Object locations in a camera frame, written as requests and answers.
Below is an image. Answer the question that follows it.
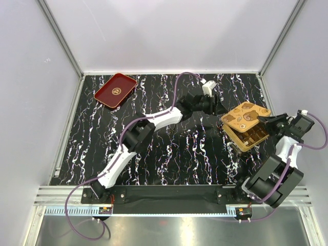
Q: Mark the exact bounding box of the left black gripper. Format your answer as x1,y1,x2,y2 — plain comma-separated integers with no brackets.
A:
191,93,227,116

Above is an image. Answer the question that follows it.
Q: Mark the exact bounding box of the silver square tin lid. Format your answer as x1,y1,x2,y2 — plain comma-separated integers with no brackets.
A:
221,101,271,133

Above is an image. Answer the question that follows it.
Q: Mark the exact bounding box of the gold chocolate box tray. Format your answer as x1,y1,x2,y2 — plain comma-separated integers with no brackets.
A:
222,123,269,152

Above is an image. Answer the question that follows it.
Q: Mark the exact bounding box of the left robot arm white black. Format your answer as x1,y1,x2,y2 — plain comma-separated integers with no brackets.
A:
90,92,228,203

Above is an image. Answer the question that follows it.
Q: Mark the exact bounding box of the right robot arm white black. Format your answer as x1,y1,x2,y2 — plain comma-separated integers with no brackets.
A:
232,110,314,209

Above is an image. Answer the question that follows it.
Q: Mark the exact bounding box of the red lacquer tray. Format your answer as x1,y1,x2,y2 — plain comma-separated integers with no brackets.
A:
94,73,137,110

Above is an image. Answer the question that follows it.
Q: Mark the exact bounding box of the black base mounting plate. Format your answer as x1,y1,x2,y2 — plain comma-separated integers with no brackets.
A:
81,185,250,210

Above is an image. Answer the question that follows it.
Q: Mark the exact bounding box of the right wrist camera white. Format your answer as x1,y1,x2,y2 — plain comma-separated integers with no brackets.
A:
298,110,308,116

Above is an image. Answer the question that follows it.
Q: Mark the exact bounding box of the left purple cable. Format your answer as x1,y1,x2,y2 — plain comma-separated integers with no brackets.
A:
64,71,206,240

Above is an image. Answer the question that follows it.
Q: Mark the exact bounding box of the right aluminium corner post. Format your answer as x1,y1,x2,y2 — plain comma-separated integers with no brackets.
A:
258,0,307,77

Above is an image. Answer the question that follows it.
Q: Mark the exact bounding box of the aluminium corner post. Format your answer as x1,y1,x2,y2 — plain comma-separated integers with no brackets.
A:
36,0,84,78
258,0,307,77

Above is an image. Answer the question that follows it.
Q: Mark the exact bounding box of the left aluminium corner post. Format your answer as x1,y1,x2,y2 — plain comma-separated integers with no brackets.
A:
36,0,84,78

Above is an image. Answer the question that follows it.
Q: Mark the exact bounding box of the aluminium frame rail front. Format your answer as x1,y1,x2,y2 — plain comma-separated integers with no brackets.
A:
45,205,236,217

